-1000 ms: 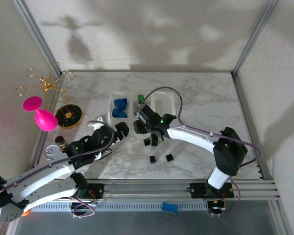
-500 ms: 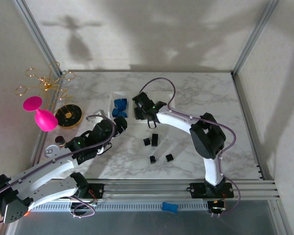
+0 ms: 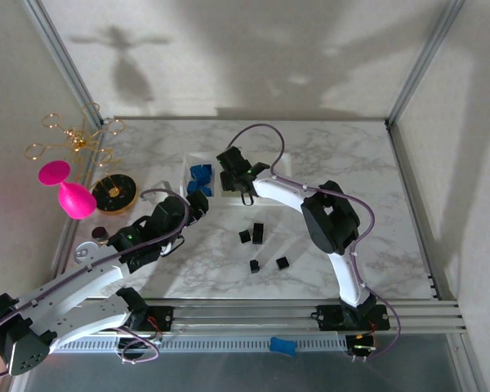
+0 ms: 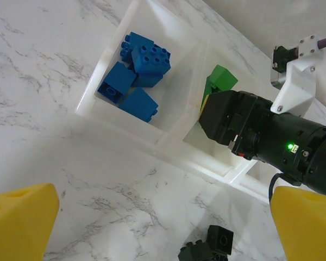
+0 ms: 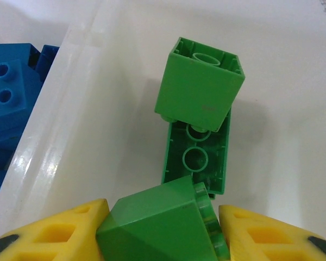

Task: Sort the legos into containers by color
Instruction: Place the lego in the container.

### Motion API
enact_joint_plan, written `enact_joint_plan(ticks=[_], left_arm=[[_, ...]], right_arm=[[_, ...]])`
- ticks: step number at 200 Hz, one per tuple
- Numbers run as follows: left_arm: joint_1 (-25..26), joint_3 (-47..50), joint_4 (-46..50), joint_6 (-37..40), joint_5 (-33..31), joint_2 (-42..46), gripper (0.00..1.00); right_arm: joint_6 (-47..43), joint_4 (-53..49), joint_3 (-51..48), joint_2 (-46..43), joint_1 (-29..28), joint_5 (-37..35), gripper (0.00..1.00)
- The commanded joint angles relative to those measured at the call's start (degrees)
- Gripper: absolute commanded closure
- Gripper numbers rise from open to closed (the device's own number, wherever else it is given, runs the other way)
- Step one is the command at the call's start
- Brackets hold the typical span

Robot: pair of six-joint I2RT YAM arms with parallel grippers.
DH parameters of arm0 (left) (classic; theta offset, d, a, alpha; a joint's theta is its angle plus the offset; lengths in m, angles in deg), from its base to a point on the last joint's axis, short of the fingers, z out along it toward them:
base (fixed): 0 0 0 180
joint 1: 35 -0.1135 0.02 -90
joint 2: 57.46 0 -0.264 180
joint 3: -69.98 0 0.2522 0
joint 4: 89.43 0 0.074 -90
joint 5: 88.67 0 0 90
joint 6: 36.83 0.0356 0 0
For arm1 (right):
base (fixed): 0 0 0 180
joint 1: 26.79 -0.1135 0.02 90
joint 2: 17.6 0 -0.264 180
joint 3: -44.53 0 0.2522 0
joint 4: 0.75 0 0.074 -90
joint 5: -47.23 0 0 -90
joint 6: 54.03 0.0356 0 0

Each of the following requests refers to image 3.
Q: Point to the pink plastic goblet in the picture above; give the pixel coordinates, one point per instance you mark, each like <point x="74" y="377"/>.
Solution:
<point x="75" y="200"/>

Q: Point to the aluminium frame post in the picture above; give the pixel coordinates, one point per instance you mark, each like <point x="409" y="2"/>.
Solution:
<point x="65" y="61"/>
<point x="425" y="61"/>

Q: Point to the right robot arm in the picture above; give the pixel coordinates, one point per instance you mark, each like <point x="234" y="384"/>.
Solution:
<point x="330" y="220"/>

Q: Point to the black lego brick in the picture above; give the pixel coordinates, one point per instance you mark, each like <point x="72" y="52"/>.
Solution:
<point x="255" y="266"/>
<point x="258" y="228"/>
<point x="283" y="263"/>
<point x="244" y="237"/>
<point x="258" y="239"/>

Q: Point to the blue bone-shaped piece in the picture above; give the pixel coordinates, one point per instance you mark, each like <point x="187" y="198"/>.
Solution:
<point x="283" y="346"/>

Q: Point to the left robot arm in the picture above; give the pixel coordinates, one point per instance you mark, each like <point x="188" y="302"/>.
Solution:
<point x="73" y="286"/>

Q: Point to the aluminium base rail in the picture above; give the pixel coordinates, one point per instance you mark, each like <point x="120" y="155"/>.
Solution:
<point x="245" y="318"/>

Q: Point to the blue lego brick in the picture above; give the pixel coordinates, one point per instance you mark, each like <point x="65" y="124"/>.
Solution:
<point x="206" y="172"/>
<point x="196" y="170"/>
<point x="193" y="187"/>
<point x="206" y="190"/>

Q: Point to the small dark round cap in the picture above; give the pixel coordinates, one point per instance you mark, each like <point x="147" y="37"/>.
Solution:
<point x="100" y="234"/>

